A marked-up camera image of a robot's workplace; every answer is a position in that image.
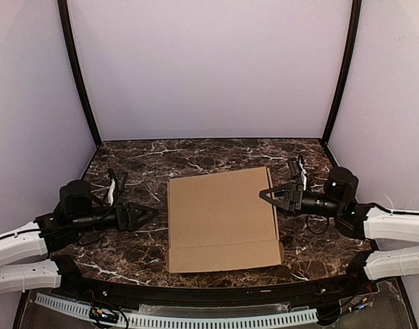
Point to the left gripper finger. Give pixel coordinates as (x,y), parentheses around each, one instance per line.
(137,222)
(137,209)

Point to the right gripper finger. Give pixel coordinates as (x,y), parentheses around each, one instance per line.
(284,190)
(280,203)

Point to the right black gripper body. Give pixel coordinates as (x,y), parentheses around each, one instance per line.
(295,198)

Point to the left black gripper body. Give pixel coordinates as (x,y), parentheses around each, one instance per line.
(123,216)

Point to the brown cardboard box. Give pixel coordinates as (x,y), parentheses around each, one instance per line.
(218,222)

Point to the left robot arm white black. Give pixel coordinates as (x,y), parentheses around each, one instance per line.
(77,212)

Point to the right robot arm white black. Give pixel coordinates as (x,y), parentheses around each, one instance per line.
(356,221)

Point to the left small circuit board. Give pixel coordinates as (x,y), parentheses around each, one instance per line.
(103,315)

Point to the small circuit board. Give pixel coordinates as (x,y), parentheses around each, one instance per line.
(356,304)
(103,315)

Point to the right small circuit board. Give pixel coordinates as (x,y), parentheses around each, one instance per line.
(356,304)

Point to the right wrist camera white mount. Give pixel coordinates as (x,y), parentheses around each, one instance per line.
(298,171)

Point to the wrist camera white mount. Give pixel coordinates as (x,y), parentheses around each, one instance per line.
(298,171)
(116,187)

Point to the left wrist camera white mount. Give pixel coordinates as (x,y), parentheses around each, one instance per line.
(116,187)

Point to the black front frame rail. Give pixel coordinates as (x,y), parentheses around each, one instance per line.
(324,292)

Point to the white slotted cable duct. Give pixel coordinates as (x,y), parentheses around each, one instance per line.
(270,316)

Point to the right black frame post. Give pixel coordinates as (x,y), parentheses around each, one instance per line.
(343,72)

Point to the black frame post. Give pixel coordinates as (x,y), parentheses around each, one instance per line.
(343,72)
(69,40)

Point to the left black frame post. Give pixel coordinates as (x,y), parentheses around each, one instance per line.
(69,40)

